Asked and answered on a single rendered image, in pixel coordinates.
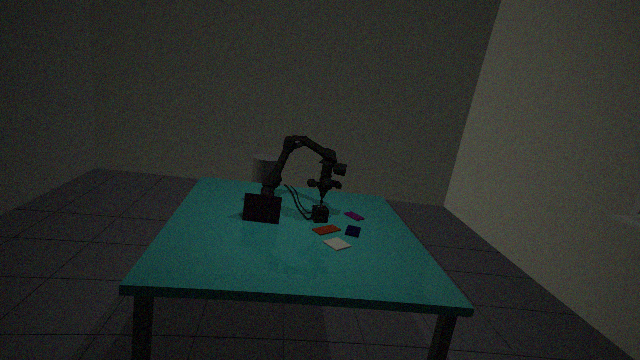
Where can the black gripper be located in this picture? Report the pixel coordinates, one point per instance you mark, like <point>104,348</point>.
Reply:
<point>312,184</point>

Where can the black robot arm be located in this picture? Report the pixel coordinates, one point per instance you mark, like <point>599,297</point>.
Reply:
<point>330,163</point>

